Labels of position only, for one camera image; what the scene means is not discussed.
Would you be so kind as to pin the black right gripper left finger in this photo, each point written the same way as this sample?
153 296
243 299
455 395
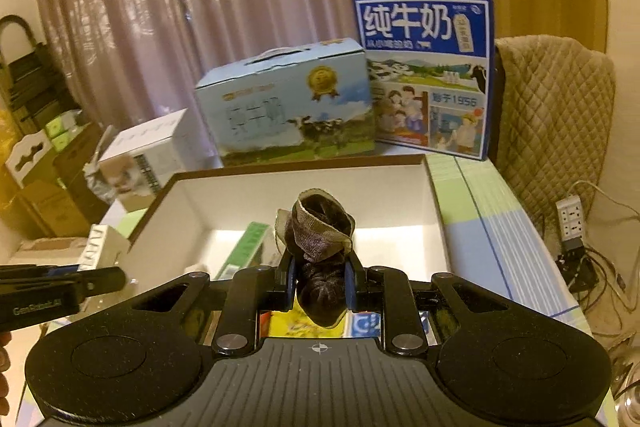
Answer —
253 291

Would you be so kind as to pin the white patterned small box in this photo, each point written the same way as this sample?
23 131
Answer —
104 247

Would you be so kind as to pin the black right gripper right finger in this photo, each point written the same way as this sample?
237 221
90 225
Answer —
386 291

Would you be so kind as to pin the yellow snack packet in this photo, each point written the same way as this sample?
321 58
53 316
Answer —
295 323

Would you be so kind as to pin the beige quilted chair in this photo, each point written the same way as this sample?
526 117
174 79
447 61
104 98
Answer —
555 120

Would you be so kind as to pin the white power strip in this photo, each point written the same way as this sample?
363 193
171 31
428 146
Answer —
571 218

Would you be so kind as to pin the checkered table cloth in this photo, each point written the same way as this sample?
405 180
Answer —
502 345

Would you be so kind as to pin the dark blue milk carton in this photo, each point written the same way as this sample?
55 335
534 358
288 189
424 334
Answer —
429 64

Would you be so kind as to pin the cardboard boxes pile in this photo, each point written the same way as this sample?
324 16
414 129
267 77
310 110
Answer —
44 193

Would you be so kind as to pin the green toothpaste box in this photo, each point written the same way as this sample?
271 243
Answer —
253 247

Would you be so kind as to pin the person's left hand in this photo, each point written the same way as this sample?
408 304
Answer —
5 364

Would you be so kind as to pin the white sock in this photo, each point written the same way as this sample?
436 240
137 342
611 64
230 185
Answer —
198 270

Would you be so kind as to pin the black folding rack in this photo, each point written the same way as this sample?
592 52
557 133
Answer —
33 88

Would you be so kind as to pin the blue white packet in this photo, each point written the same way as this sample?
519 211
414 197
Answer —
363 325

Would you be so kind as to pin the light blue milk carton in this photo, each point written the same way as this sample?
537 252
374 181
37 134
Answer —
289 104

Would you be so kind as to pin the white beige product box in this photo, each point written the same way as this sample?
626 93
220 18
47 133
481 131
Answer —
142 159

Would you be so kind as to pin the dark purple sock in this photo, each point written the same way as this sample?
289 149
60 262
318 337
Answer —
317 231

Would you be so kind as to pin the brown white storage box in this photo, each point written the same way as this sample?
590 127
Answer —
200 215

